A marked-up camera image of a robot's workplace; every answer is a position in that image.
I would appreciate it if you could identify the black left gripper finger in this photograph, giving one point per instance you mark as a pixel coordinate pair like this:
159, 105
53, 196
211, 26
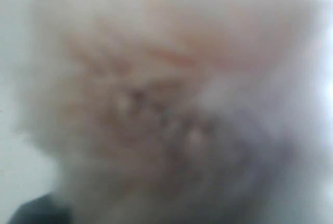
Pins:
41, 210

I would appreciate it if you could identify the beige teddy bear striped sweater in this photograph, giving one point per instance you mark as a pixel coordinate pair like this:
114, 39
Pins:
182, 111

